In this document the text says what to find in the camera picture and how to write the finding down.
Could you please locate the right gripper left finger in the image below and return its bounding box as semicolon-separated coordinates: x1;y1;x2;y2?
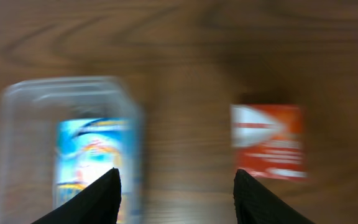
32;168;121;224

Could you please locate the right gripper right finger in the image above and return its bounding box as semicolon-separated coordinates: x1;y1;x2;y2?
233;169;313;224

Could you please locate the blue fever patch box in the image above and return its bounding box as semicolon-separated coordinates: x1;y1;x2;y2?
53;117;142;224

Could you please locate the red white medicine box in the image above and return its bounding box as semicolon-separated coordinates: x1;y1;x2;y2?
231;104;307;181

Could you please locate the clear plastic container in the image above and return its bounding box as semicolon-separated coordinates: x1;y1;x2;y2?
0;77;143;223

